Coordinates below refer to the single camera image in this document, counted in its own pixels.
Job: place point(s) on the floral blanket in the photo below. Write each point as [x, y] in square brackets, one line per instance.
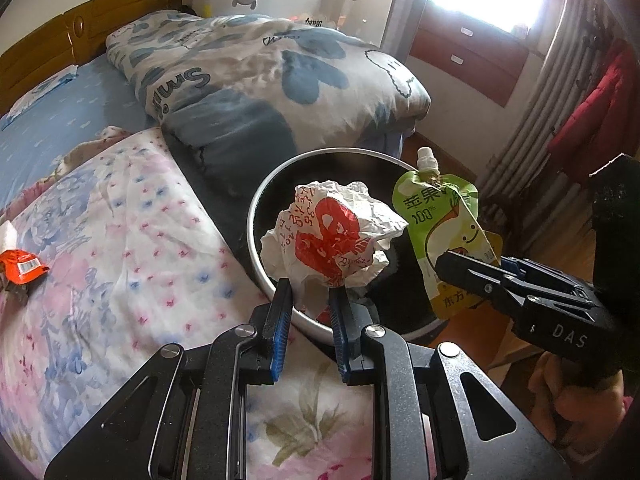
[125, 260]

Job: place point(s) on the orange snack packet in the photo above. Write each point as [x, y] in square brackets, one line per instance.
[20, 267]

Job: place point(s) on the black bin with white rim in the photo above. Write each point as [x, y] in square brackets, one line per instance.
[325, 165]

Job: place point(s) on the person's right hand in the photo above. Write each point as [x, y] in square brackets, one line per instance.
[565, 400]

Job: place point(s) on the grey striped curtain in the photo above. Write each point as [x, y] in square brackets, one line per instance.
[540, 110]

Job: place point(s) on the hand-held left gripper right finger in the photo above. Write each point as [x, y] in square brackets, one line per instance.
[340, 340]

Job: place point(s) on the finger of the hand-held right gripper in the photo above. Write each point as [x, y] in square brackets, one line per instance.
[550, 285]
[475, 280]

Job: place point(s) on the white red-print paper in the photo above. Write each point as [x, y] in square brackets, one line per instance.
[330, 235]

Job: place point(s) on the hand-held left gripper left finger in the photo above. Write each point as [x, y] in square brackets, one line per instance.
[281, 335]

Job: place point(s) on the blue white pillow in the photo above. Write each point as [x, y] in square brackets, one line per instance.
[45, 90]

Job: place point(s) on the bed with blue sheet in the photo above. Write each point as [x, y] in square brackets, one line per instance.
[75, 125]

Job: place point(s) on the red jacket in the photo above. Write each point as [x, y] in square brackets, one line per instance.
[595, 110]

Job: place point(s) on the white blue printed quilt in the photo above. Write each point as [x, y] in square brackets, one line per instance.
[250, 75]

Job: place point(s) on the red-brown drawer cabinet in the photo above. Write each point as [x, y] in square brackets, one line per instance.
[465, 60]

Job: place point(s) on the green juice pouch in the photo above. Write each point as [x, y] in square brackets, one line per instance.
[435, 220]

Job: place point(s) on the wooden bed headboard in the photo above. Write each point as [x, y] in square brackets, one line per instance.
[50, 50]

